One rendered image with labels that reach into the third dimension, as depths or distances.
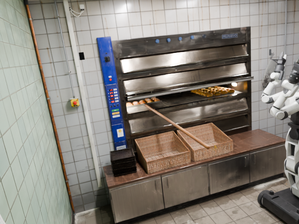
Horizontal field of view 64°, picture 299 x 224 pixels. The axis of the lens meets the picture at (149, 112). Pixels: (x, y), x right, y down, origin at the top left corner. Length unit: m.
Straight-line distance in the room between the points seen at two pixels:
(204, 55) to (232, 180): 1.67
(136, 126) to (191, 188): 1.04
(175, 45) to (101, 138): 1.51
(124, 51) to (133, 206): 1.82
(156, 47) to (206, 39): 0.70
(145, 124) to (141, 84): 0.53
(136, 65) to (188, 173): 1.45
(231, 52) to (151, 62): 1.15
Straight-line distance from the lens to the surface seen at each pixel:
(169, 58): 3.14
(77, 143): 3.09
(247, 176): 3.48
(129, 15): 3.03
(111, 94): 2.94
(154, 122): 3.18
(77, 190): 3.35
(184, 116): 3.32
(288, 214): 3.00
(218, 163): 3.13
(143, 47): 3.05
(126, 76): 2.99
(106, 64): 2.91
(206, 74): 3.38
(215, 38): 3.46
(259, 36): 3.85
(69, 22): 2.93
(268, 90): 2.94
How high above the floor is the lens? 1.94
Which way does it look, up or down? 14 degrees down
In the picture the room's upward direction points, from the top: 7 degrees counter-clockwise
